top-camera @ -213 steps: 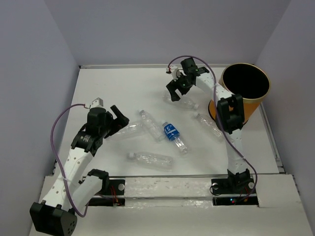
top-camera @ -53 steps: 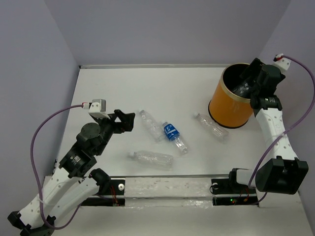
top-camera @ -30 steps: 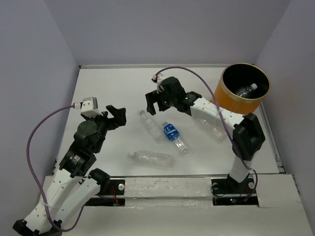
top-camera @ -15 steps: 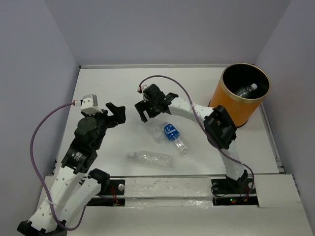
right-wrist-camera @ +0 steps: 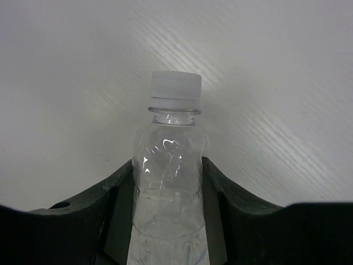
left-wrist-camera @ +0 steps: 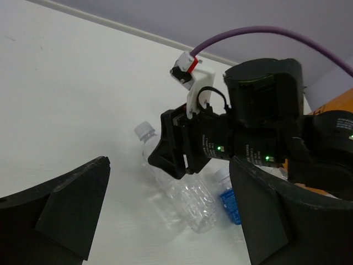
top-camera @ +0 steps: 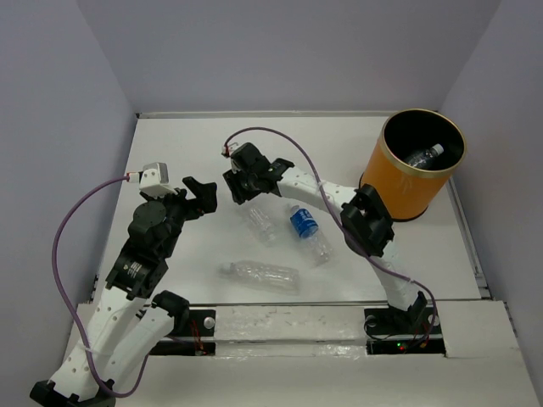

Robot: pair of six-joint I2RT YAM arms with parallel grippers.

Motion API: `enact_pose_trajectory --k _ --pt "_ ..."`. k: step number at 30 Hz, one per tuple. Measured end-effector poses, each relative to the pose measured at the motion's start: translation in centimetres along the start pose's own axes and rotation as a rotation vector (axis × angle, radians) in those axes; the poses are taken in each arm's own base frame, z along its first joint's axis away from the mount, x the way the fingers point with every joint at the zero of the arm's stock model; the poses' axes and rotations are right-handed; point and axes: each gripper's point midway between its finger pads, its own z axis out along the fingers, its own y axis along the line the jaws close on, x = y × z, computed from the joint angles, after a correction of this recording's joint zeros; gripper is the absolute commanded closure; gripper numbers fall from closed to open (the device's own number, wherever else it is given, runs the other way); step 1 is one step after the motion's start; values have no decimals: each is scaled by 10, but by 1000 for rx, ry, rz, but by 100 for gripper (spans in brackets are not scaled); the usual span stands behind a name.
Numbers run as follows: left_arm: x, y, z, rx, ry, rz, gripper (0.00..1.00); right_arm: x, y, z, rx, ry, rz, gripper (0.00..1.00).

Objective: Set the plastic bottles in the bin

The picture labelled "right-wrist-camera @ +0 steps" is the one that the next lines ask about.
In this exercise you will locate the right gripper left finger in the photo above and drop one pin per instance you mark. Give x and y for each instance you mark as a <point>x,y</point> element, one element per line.
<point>92,227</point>

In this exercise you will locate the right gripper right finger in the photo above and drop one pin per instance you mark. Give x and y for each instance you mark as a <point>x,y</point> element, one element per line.
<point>242,228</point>

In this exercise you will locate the clear bottle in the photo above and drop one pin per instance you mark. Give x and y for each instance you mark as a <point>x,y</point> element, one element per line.
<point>168,225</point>

